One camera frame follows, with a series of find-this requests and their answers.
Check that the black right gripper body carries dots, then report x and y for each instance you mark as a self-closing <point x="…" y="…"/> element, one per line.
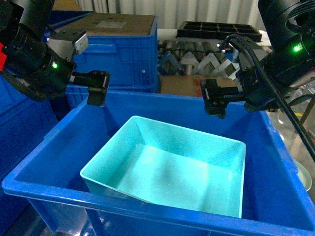
<point x="257" y="93"/>

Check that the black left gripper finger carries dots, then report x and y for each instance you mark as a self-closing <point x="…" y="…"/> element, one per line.
<point x="94" y="79"/>
<point x="96" y="96"/>

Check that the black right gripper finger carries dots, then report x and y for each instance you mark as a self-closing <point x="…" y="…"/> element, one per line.
<point x="216" y="105"/>
<point x="218" y="87"/>

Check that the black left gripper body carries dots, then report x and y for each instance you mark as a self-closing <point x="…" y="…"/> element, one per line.
<point x="52" y="76"/>

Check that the teal plastic bin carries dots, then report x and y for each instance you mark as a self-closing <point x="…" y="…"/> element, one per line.
<point x="164" y="164"/>

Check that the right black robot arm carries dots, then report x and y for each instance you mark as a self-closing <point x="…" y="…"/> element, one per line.
<point x="290" y="26"/>

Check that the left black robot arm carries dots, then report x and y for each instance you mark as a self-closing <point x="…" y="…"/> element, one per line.
<point x="38" y="61"/>

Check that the grey roller conveyor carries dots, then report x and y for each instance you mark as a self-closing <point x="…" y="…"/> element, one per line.
<point x="179" y="58"/>

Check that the blue crate with cardboard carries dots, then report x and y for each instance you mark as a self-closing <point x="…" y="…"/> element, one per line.
<point x="132" y="61"/>

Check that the blue crate on left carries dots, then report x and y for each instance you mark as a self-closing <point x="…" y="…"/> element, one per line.
<point x="23" y="125"/>

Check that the brown cardboard sheet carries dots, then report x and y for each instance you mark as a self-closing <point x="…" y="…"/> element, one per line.
<point x="106" y="24"/>

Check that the black compartment tray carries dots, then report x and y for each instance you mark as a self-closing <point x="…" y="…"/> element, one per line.
<point x="210" y="30"/>

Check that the pale round plate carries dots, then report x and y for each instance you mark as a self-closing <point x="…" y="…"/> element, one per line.
<point x="304" y="176"/>

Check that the large blue plastic crate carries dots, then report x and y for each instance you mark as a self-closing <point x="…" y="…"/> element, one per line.
<point x="275" y="202"/>

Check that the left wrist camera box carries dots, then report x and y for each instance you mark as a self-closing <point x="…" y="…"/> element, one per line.
<point x="68" y="42"/>

